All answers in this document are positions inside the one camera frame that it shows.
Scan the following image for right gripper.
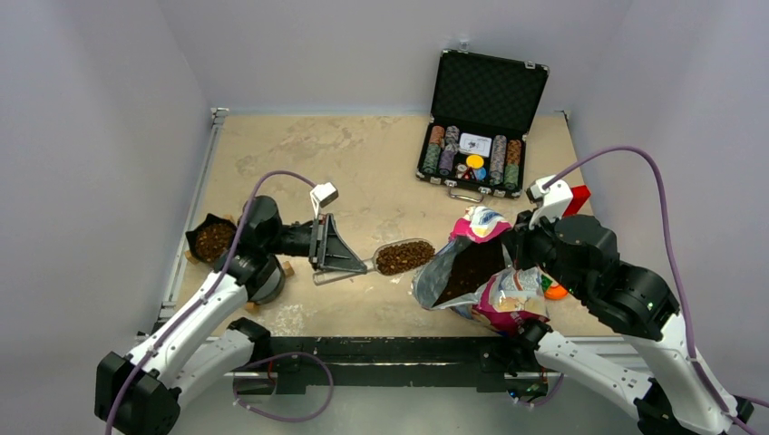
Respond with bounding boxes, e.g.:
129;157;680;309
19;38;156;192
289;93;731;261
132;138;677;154
498;205;588;299

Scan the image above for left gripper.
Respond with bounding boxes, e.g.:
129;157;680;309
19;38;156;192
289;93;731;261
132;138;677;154
263;213;365;274

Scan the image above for clear plastic scoop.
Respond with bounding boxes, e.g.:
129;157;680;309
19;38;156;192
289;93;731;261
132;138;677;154
313;238;436;285

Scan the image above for pet food bag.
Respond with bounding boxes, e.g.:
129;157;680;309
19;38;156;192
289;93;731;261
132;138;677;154
412;206;550;336

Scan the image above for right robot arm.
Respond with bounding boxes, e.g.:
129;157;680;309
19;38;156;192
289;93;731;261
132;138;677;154
503;211;755;434

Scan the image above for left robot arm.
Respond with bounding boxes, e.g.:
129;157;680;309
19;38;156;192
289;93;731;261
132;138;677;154
94;183;367;434

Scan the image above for black pet bowl paw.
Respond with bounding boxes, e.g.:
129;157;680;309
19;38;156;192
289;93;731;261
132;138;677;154
245;256;295;313

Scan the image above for black pet bowl fish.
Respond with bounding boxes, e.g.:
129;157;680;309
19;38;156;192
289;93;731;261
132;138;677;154
184;213;237;265

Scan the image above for orange curved toy track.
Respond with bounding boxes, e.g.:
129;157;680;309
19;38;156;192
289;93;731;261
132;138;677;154
541;275;569;300

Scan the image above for red toy block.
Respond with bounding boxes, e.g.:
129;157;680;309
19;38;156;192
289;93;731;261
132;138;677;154
563;185;591;217

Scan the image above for yellow poker chip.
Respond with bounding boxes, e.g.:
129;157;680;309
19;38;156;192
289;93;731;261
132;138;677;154
465;154;485;169

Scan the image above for white card deck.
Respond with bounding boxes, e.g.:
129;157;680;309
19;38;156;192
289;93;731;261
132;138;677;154
458;132;493;158

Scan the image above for black poker chip case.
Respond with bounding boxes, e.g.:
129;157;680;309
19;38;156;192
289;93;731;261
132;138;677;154
415;50;550;202

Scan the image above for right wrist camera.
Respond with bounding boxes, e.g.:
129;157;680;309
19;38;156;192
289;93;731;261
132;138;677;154
526;176;573;230

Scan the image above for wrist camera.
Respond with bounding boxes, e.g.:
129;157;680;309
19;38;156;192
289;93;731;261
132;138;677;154
526;176;573;230
309;182;338;219

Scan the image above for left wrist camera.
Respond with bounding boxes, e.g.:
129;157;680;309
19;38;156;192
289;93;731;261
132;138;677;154
309;182;338;219

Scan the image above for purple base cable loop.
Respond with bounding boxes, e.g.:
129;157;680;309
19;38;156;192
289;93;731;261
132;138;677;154
232;351;336;422

